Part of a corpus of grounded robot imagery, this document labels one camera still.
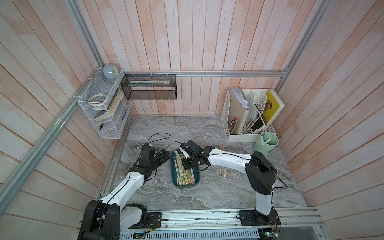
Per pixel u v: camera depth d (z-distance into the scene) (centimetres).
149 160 66
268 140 93
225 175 88
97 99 75
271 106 96
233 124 93
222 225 73
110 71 82
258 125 101
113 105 80
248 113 82
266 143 86
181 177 86
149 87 101
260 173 48
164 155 79
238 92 93
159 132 79
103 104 70
